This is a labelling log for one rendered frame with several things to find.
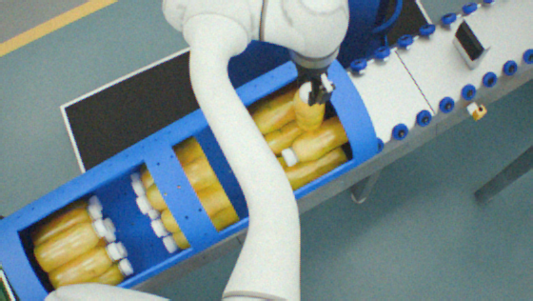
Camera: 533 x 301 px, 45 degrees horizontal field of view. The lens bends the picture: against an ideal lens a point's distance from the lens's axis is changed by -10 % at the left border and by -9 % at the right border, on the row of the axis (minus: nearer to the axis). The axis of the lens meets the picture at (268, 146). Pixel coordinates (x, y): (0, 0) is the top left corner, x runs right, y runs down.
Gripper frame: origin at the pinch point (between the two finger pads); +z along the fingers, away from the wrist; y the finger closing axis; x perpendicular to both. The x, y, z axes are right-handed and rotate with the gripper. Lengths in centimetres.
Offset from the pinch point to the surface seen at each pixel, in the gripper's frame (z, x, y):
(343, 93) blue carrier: 8.8, -7.3, -2.0
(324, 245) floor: 132, -1, -17
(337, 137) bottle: 19.7, -3.5, -7.3
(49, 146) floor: 132, 77, 72
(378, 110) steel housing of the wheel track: 39.4, -20.7, -2.0
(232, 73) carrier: 65, 4, 35
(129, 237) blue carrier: 37, 50, -1
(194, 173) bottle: 15.3, 28.0, -0.2
